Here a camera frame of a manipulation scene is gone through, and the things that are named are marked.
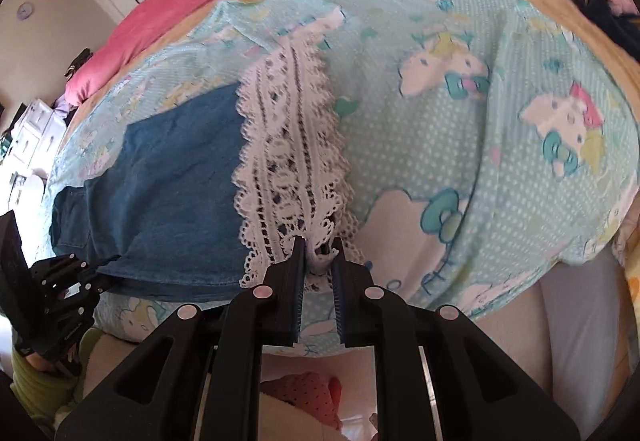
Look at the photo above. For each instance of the pale lavender cloth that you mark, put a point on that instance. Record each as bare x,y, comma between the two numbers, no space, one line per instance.
585,321

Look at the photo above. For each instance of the white drawer cabinet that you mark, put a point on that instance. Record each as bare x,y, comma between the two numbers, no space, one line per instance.
35,126

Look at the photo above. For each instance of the blue denim jeans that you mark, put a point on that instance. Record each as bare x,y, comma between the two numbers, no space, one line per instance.
175,181

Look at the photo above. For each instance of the pink dotted cloth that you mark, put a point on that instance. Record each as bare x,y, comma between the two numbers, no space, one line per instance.
305,391

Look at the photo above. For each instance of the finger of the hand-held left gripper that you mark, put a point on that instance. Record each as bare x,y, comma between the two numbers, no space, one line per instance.
75,303
75,265

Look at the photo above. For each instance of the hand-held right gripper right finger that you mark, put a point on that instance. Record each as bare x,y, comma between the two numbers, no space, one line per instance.
340,293

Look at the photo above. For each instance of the dark navy cloth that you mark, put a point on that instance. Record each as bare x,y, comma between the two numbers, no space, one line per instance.
610,21

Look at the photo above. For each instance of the light blue cartoon printed blanket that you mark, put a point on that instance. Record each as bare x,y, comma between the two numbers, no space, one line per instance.
450,146

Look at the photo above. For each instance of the pink duvet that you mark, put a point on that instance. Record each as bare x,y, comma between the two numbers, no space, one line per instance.
200,6

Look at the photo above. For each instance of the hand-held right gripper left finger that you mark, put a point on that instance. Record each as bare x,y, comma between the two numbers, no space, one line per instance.
300,286

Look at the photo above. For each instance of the purple cloth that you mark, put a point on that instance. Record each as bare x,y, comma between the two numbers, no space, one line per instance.
62,106

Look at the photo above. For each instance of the round wall clock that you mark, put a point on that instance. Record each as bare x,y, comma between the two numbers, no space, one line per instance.
24,10

